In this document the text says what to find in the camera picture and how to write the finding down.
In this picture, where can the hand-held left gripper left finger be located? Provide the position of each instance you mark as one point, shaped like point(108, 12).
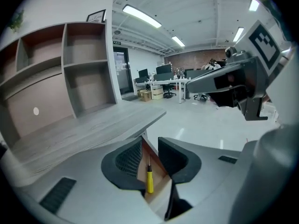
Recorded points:
point(109, 169)

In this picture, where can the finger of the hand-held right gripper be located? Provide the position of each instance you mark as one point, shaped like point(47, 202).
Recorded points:
point(226, 98)

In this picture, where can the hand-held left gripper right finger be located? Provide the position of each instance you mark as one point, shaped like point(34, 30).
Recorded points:
point(187, 167)

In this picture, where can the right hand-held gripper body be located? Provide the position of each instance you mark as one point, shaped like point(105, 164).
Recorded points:
point(254, 69)

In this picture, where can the wooden box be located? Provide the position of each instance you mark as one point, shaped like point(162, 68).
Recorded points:
point(161, 178)

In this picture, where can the yellow screwdriver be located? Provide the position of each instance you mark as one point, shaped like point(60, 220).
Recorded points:
point(149, 181)

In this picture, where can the short ceiling light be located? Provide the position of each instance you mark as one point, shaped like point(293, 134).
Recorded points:
point(238, 34)
point(178, 41)

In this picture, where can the white office desk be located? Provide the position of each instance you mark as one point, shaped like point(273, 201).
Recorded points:
point(170, 81)

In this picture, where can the black office chair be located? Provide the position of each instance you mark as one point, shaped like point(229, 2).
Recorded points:
point(168, 90)

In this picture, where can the long ceiling light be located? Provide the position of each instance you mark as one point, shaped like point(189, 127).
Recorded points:
point(142, 16)
point(254, 4)

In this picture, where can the dark desk divider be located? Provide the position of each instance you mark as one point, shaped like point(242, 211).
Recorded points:
point(163, 77)

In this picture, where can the pale cardboard box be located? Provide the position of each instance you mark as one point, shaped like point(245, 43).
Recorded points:
point(157, 93)

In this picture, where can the large black monitor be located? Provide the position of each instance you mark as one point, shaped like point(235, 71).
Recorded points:
point(163, 69)

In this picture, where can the brown cardboard box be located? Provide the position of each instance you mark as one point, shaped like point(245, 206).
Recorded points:
point(146, 96)

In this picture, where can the small black monitor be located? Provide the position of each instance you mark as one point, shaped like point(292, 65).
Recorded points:
point(143, 73)

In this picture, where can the white round sticker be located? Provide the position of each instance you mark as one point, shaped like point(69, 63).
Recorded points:
point(36, 111)

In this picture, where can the black framed glass door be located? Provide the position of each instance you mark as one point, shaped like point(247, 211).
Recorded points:
point(122, 71)

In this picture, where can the grey wooden shelf unit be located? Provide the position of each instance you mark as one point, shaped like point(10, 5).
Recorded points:
point(84, 50)

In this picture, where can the green exit sign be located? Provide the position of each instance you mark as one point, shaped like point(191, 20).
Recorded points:
point(117, 42)

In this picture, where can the round ceiling fixture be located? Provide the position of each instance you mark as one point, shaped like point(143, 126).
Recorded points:
point(117, 32)

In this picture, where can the plant in white vase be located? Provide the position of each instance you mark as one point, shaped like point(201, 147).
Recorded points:
point(16, 21)

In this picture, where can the black picture frame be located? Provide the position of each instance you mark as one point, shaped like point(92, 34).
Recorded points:
point(96, 16)

